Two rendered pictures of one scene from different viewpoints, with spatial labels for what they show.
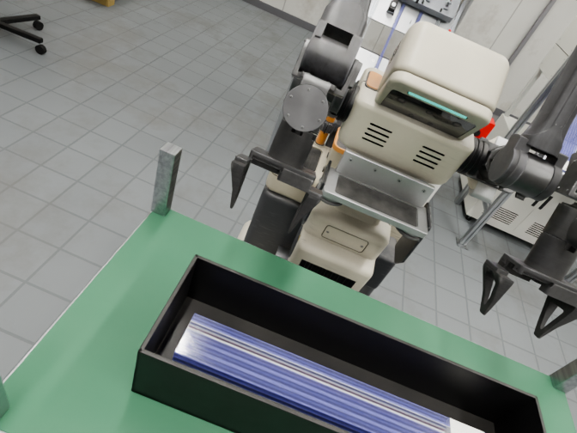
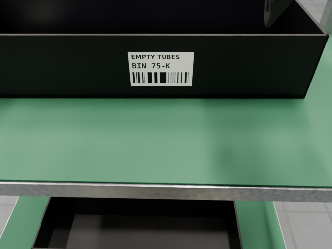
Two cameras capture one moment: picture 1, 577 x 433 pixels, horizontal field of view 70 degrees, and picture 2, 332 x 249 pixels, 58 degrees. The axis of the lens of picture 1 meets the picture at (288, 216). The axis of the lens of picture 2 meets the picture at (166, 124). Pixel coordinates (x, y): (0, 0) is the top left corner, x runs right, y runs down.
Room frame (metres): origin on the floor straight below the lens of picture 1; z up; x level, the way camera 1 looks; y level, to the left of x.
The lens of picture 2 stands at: (0.81, -0.11, 1.25)
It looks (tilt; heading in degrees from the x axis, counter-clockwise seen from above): 42 degrees down; 183
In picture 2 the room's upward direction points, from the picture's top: straight up
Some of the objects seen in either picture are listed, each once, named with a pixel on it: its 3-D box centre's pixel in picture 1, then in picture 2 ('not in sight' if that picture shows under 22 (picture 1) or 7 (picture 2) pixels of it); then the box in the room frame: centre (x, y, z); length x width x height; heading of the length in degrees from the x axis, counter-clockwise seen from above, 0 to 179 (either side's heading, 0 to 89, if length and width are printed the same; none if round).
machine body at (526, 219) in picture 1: (524, 184); not in sight; (2.97, -1.51, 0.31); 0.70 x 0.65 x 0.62; 91
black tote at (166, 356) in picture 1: (348, 393); (133, 43); (0.33, -0.19, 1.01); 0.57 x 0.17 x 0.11; 93
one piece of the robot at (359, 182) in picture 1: (368, 206); not in sight; (0.81, -0.16, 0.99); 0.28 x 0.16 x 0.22; 93
